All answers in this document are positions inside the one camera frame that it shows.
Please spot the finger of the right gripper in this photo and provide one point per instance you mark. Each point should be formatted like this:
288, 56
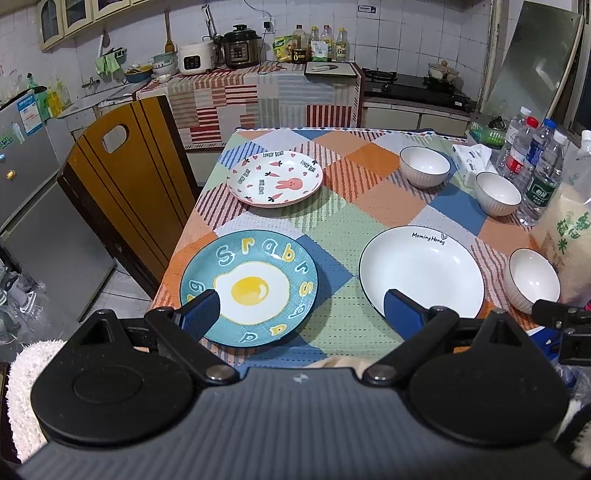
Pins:
557, 315

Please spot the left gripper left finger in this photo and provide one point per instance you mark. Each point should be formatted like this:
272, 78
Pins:
180, 331

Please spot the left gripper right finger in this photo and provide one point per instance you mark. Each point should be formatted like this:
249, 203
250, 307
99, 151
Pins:
423, 330

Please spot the white bowl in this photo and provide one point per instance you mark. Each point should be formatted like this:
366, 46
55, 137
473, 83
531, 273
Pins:
529, 277
497, 196
423, 167

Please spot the large white plate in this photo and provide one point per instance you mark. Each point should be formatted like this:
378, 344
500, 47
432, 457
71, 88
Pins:
427, 265

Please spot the blue fried egg plate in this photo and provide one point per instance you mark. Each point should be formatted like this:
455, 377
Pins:
266, 282

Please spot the pink bunny carrot plate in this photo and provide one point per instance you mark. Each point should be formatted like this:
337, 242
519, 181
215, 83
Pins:
275, 179

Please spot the rice bag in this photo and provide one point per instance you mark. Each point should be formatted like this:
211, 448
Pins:
563, 232

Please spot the patchwork tablecloth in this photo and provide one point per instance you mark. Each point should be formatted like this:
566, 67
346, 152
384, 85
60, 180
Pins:
363, 194

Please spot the green label water bottle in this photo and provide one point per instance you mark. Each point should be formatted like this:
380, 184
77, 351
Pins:
544, 181

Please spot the red cap water bottle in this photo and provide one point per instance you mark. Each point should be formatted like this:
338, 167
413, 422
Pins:
515, 159

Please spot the blue cap water bottle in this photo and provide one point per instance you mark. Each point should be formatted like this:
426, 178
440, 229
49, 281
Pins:
539, 140

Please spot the orange wooden chair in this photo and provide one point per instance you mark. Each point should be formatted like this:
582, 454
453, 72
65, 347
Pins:
129, 177

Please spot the grey refrigerator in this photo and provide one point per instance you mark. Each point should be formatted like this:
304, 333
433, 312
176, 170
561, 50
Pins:
41, 231

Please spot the white tissue pack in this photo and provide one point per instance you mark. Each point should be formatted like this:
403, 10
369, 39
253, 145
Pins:
472, 160

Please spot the green item plastic container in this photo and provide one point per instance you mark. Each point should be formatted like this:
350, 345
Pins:
488, 130

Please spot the clear white cap bottle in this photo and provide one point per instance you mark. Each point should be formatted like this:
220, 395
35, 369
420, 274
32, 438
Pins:
515, 125

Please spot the white fluffy sleeve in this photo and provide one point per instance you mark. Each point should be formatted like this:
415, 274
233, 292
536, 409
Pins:
24, 371

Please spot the striped counter cloth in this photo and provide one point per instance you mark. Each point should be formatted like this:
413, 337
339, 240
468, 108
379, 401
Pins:
207, 108

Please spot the black gas stove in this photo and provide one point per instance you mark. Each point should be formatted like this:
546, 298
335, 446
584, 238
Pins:
425, 90

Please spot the white pot on stove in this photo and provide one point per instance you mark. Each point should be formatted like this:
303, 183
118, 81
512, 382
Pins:
443, 72

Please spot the white rice cooker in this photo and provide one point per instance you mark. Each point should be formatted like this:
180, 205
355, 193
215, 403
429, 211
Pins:
196, 58

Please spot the black pressure cooker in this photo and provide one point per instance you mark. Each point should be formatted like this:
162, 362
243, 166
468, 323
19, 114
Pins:
241, 47

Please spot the yellow snack bag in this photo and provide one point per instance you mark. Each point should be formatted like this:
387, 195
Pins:
283, 48

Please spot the cooking oil bottle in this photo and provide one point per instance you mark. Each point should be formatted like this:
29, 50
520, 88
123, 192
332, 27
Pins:
299, 45

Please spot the cream wall cabinet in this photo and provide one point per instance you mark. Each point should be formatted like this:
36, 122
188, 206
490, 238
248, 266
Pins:
59, 20

